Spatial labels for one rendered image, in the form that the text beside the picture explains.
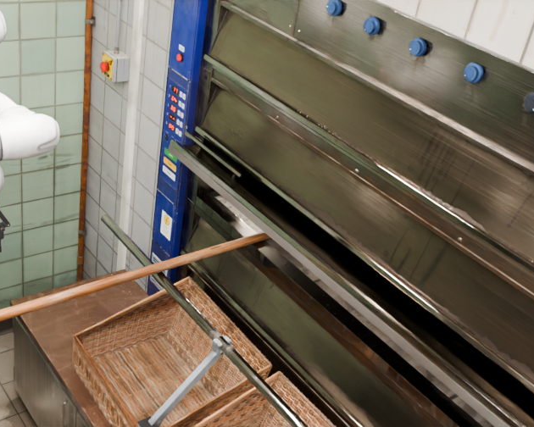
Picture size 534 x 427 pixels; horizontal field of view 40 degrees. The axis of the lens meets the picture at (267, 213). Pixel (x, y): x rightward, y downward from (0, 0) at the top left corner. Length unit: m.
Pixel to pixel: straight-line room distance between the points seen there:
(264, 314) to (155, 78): 0.99
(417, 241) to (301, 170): 0.46
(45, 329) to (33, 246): 0.76
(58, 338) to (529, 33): 2.05
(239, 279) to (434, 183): 1.00
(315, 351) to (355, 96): 0.84
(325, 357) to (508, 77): 1.09
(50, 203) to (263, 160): 1.50
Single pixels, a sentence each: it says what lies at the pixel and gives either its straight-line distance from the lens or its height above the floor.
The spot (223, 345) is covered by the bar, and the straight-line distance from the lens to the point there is 2.09.
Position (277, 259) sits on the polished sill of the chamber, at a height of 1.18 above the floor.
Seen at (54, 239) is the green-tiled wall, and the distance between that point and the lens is 3.71.
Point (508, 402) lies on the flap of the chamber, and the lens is 1.83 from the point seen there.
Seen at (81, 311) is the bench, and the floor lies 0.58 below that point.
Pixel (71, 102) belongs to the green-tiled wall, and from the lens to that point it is 3.40.
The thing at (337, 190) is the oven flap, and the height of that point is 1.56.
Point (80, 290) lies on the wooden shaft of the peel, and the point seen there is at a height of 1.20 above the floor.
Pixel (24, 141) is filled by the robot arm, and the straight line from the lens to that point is 1.96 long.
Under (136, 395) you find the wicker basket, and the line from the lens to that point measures 2.75.
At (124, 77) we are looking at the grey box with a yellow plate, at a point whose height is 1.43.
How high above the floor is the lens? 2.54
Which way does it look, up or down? 30 degrees down
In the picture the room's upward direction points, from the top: 10 degrees clockwise
